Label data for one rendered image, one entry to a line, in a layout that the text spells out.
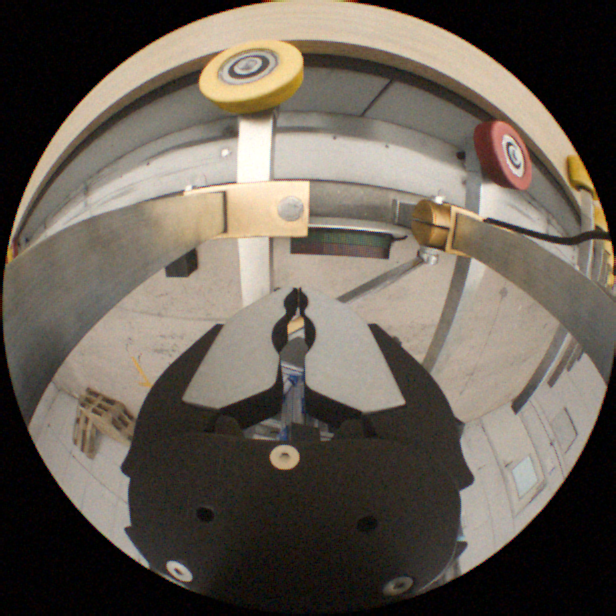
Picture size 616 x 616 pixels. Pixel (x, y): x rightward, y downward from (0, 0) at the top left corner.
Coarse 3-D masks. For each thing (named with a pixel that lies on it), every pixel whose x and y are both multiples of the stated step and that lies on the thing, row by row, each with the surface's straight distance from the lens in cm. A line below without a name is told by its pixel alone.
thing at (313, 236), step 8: (312, 232) 36; (320, 232) 36; (328, 232) 36; (336, 232) 36; (296, 240) 36; (304, 240) 36; (312, 240) 36; (320, 240) 36; (328, 240) 36; (336, 240) 36; (344, 240) 36; (352, 240) 37; (360, 240) 37; (368, 240) 37; (376, 240) 38; (384, 240) 38
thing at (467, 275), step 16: (480, 176) 28; (480, 192) 27; (464, 208) 29; (480, 208) 27; (464, 272) 28; (480, 272) 29; (464, 288) 28; (448, 304) 30; (464, 304) 29; (448, 320) 30; (464, 320) 31; (448, 336) 31; (432, 352) 34; (448, 352) 33; (432, 368) 34
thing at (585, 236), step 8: (496, 224) 21; (504, 224) 20; (512, 224) 20; (520, 232) 19; (528, 232) 18; (536, 232) 18; (584, 232) 17; (592, 232) 17; (600, 232) 17; (608, 232) 17; (544, 240) 18; (552, 240) 17; (560, 240) 17; (568, 240) 17; (576, 240) 17; (584, 240) 17; (608, 240) 17; (600, 288) 15; (608, 288) 15
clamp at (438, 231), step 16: (416, 208) 25; (432, 208) 22; (448, 208) 23; (416, 224) 25; (432, 224) 25; (448, 224) 23; (416, 240) 25; (432, 240) 23; (448, 240) 23; (464, 256) 25
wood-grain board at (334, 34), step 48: (288, 0) 31; (336, 0) 31; (144, 48) 36; (192, 48) 26; (336, 48) 23; (384, 48) 23; (432, 48) 28; (96, 96) 38; (480, 96) 28; (528, 96) 44; (528, 144) 37; (576, 192) 55
